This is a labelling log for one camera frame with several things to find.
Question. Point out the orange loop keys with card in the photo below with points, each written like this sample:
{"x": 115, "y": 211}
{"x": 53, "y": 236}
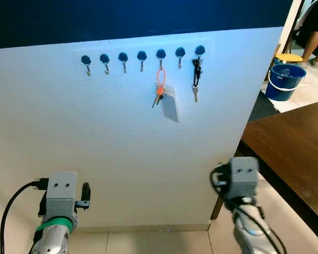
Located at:
{"x": 170, "y": 106}

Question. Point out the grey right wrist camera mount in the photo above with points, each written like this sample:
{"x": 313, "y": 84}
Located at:
{"x": 244, "y": 177}

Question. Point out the blue round wall hook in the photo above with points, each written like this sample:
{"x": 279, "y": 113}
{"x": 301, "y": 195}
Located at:
{"x": 199, "y": 50}
{"x": 180, "y": 52}
{"x": 142, "y": 55}
{"x": 104, "y": 58}
{"x": 85, "y": 60}
{"x": 123, "y": 56}
{"x": 161, "y": 53}

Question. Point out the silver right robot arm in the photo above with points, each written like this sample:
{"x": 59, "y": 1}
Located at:
{"x": 248, "y": 233}

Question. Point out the person in black clothes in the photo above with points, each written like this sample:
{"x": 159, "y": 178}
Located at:
{"x": 312, "y": 21}

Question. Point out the blue plastic bucket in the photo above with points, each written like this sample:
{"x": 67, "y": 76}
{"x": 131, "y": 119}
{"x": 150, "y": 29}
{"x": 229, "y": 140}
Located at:
{"x": 285, "y": 84}

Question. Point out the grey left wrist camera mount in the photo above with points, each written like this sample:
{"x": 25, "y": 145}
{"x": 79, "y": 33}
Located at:
{"x": 61, "y": 193}

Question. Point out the beige skirting board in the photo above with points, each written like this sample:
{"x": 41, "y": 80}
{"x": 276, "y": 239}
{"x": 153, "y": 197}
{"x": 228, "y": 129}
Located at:
{"x": 148, "y": 228}

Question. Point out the yellow round lid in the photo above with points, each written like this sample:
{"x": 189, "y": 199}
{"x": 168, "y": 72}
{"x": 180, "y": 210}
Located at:
{"x": 290, "y": 57}

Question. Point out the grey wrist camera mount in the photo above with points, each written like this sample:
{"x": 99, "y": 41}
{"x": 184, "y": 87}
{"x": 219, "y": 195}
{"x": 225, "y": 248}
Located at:
{"x": 61, "y": 193}
{"x": 244, "y": 177}

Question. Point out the pale hook backing strip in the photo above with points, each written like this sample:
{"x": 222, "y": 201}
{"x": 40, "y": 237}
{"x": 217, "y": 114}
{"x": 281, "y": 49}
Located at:
{"x": 95, "y": 52}

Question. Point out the dark wood table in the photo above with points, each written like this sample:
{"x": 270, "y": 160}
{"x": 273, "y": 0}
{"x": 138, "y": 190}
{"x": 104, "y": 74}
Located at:
{"x": 291, "y": 153}

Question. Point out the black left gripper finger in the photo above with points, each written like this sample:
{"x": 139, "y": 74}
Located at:
{"x": 85, "y": 191}

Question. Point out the dark floor mat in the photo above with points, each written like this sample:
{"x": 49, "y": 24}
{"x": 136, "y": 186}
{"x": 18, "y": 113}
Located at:
{"x": 262, "y": 108}

